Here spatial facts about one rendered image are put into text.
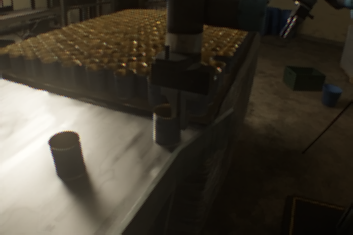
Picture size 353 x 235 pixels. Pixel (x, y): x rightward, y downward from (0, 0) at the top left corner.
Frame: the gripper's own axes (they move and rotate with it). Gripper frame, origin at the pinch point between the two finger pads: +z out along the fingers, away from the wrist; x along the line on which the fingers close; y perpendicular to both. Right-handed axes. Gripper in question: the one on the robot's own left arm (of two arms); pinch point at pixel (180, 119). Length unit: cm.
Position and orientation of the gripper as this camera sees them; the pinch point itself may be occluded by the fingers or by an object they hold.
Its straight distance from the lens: 60.1
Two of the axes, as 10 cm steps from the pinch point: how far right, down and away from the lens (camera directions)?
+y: 3.8, -4.0, 8.4
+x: -9.3, -2.0, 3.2
